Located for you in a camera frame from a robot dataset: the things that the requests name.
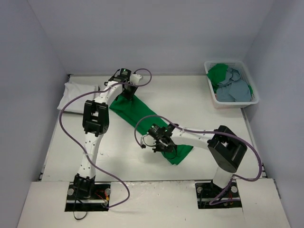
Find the green t-shirt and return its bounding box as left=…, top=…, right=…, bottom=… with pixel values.
left=110, top=95, right=193, bottom=165

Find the white t-shirt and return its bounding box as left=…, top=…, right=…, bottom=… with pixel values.
left=57, top=82, right=96, bottom=114

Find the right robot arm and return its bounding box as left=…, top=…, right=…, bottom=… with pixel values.
left=141, top=124, right=247, bottom=196

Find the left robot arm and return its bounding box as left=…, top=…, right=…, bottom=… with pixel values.
left=74, top=68, right=143, bottom=199

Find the light blue t-shirt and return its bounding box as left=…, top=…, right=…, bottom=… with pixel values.
left=216, top=67, right=251, bottom=102

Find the white plastic laundry basket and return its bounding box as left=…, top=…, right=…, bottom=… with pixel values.
left=204, top=59, right=259, bottom=108

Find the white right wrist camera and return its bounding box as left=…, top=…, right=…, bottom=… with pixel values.
left=140, top=135, right=147, bottom=149

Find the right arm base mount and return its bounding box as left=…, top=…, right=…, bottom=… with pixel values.
left=195, top=179, right=243, bottom=210

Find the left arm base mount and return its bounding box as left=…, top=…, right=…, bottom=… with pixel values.
left=65, top=183, right=111, bottom=212

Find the black loop cable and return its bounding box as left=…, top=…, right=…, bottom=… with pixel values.
left=72, top=200, right=88, bottom=220

